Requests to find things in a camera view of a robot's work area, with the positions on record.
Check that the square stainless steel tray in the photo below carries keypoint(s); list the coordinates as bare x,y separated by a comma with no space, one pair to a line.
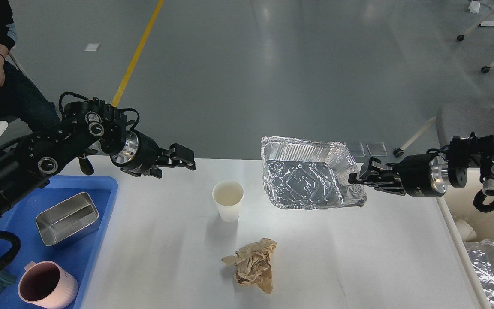
68,221

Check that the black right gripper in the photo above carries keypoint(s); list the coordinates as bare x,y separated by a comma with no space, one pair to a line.
419,175

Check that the pink ribbed mug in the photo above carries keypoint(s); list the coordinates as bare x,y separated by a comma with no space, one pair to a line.
47,285

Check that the brown paper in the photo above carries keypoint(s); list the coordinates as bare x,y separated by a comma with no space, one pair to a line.
253,264

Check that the grey office chair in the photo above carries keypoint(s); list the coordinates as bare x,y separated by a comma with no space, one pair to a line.
455,119

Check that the clear floor plate right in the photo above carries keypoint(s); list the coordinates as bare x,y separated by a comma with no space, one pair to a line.
377,149

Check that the seated person in black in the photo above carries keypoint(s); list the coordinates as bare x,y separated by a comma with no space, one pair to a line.
19,97

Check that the crumpled foil in bin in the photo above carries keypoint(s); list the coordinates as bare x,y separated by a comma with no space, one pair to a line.
491,274

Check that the aluminium foil container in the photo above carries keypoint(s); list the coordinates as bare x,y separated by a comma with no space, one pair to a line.
300,174

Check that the clear floor plate left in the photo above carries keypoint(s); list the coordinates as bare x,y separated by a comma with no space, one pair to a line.
356,148

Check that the clear floor plate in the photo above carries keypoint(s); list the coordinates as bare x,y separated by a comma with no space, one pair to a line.
356,148
377,149

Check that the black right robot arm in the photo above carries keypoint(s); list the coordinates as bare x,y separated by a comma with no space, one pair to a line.
471,152

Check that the white plastic bin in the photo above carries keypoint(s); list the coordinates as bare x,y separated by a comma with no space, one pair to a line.
457,204

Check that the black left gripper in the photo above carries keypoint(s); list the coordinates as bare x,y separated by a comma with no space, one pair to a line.
141,156

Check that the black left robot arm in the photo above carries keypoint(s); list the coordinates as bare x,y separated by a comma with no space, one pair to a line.
39,156

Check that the white paper cup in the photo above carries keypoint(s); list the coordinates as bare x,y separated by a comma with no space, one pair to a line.
228,196

